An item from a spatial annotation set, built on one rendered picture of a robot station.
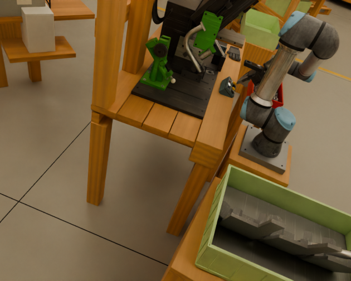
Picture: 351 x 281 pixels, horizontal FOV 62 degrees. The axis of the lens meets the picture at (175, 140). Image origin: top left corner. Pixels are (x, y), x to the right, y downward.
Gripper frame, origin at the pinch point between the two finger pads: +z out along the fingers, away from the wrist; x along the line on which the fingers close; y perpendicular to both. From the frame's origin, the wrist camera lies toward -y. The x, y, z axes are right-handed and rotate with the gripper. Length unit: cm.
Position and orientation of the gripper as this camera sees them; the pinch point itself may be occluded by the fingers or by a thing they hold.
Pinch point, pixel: (237, 81)
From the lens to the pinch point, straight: 192.0
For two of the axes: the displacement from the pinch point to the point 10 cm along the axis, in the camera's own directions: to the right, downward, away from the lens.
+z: -7.3, 3.8, 5.7
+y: 6.3, 6.9, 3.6
